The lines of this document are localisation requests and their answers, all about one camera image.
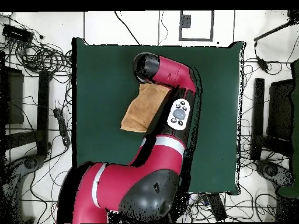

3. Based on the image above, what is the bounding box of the orange terry towel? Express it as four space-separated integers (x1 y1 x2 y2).
120 82 172 133

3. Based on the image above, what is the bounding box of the dark green table cloth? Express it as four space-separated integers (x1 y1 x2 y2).
71 37 246 198

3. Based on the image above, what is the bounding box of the black power strip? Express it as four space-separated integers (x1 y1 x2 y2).
53 107 71 147

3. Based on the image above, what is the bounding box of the black rectangular bar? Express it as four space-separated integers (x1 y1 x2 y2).
207 193 228 222

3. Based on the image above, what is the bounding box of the black power adapter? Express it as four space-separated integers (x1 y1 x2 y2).
256 56 270 72

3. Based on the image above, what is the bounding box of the black tripod pole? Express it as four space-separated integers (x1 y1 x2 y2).
253 10 299 43

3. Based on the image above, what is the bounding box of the black electronics box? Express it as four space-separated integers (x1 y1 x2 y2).
2 23 34 45

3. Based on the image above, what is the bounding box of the grey square frame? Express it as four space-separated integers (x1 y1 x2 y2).
179 10 214 42

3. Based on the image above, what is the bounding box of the black metal frame stand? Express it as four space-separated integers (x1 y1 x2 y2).
0 51 53 158
251 78 296 162

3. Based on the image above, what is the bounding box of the grey camera box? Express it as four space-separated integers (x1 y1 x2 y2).
180 14 192 29

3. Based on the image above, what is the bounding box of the black cable bundle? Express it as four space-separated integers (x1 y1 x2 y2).
13 34 73 78

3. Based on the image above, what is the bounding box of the grey pedestal leg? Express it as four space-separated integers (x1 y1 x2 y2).
255 159 295 190
3 154 46 190

